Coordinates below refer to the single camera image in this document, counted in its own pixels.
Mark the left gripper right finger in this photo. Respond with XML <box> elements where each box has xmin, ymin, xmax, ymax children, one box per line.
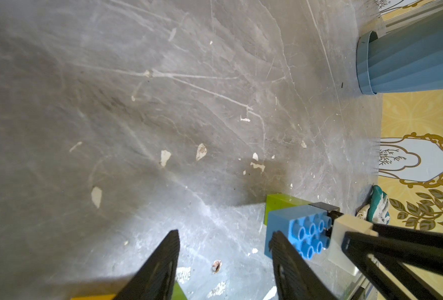
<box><xmin>269</xmin><ymin>231</ymin><xmax>336</xmax><ymax>300</ymax></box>

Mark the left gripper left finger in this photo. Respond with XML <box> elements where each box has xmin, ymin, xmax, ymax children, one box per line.
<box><xmin>115</xmin><ymin>230</ymin><xmax>180</xmax><ymax>300</ymax></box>

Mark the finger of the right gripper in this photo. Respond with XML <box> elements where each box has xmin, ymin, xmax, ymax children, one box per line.
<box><xmin>345</xmin><ymin>224</ymin><xmax>443</xmax><ymax>300</ymax></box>

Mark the green lego brick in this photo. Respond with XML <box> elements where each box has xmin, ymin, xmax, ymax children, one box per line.
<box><xmin>263</xmin><ymin>193</ymin><xmax>310</xmax><ymax>226</ymax></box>
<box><xmin>171</xmin><ymin>282</ymin><xmax>187</xmax><ymax>300</ymax></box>

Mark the yellow lego brick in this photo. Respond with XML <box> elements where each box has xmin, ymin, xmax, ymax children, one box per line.
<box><xmin>71</xmin><ymin>294</ymin><xmax>116</xmax><ymax>300</ymax></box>

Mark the blue long lego brick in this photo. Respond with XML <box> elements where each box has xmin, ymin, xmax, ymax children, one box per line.
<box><xmin>265</xmin><ymin>204</ymin><xmax>332</xmax><ymax>260</ymax></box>

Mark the white lego brick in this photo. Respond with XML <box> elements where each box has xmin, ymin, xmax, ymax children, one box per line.
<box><xmin>328</xmin><ymin>214</ymin><xmax>378</xmax><ymax>276</ymax></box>

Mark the black lego brick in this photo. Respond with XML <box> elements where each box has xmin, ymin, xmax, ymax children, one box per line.
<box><xmin>310</xmin><ymin>202</ymin><xmax>343</xmax><ymax>221</ymax></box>

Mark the work glove with teal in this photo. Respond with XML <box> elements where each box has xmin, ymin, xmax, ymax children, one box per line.
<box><xmin>356</xmin><ymin>185</ymin><xmax>390</xmax><ymax>225</ymax></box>

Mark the potted plant blue pot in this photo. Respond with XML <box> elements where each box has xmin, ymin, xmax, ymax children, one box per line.
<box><xmin>356</xmin><ymin>9</ymin><xmax>443</xmax><ymax>95</ymax></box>

